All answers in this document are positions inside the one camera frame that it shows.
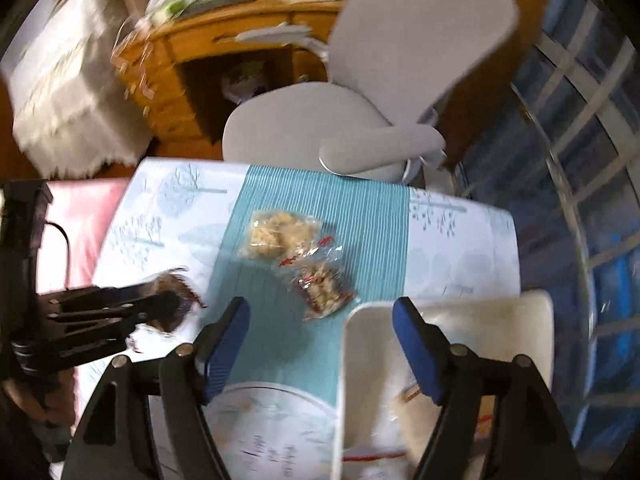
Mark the wooden desk with drawers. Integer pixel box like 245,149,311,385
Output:
112,0,351,148

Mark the white lace furniture cover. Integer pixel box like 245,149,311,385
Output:
10,0,151,178

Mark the white plastic bin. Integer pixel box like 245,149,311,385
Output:
336,290,556,480

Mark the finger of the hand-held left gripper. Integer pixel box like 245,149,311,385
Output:
20,292,182,376
37,282,161,318

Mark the black cable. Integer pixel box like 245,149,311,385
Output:
42,220,71,256

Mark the crumpled pale bag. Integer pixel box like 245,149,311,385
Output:
220,60,271,103

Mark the clear wrapper with red strip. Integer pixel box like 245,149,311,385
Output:
279,235,346,268

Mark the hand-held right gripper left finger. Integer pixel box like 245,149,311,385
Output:
62,296,252,480

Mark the tree print tablecloth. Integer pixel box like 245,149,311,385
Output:
50,157,523,480

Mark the metal window grille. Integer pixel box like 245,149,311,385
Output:
450,0,640,461

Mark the dark brown snack packet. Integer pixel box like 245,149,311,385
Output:
131,267,207,336

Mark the pink blanket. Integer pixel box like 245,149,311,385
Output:
35,177,131,426

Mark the clear packet of yellow cookies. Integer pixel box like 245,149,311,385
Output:
237,210,321,261

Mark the clear red nut packet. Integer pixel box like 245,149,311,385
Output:
292,260,357,322

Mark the grey office chair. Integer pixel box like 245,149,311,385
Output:
221,0,521,183

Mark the crumpled green white bag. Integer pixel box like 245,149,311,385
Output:
145,0,211,23

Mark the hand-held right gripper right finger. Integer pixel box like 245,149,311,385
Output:
391,296,583,480

